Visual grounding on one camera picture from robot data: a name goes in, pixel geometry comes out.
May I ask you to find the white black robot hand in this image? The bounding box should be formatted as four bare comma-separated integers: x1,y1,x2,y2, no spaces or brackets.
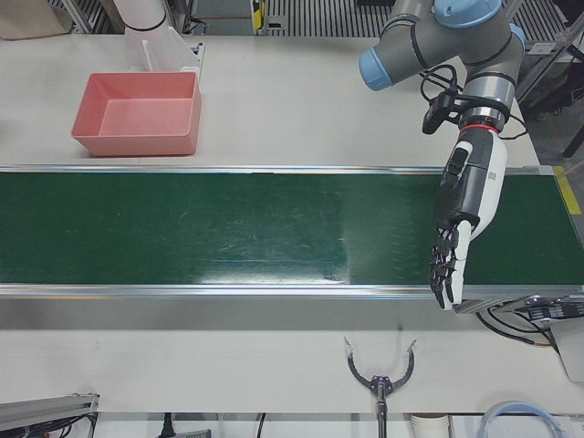
428,125,509,312

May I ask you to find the grey control box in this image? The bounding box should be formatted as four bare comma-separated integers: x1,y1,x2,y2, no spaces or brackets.
549,318,584,382

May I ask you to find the pink plastic box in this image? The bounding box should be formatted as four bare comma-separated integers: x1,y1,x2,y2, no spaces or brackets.
69,71,203,158

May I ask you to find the brown cardboard box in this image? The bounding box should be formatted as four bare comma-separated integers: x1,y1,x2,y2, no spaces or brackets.
0,0,75,40

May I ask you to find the black terminal strip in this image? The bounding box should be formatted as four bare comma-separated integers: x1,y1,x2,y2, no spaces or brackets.
524,295,584,323

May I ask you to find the black claw grabber tool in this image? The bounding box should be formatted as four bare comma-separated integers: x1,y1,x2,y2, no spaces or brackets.
344,337,417,438

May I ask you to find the grey slatted rack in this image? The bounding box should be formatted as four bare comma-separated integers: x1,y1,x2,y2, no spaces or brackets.
264,0,398,37

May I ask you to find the white pipe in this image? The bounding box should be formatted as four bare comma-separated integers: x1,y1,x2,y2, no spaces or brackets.
409,412,451,438

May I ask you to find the green conveyor belt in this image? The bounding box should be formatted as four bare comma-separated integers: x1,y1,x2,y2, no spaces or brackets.
0,163,584,316

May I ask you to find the aluminium profile bar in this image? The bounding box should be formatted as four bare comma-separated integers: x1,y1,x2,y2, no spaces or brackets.
0,391,101,438

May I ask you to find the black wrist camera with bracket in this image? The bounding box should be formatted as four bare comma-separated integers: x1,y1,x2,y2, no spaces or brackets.
422,90,463,135

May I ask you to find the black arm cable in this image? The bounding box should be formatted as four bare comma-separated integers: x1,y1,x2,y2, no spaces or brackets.
418,63,529,141

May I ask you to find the black conveyor cable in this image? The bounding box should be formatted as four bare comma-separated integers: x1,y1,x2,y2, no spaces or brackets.
474,305,556,349

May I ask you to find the metal wire shelf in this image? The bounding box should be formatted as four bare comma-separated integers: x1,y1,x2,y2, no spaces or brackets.
515,0,584,159

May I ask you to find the clear blue hose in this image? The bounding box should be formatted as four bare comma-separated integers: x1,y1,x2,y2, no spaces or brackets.
476,400,562,438

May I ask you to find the yellow black post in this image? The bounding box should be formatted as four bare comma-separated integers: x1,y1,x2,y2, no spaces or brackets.
250,0,268,33

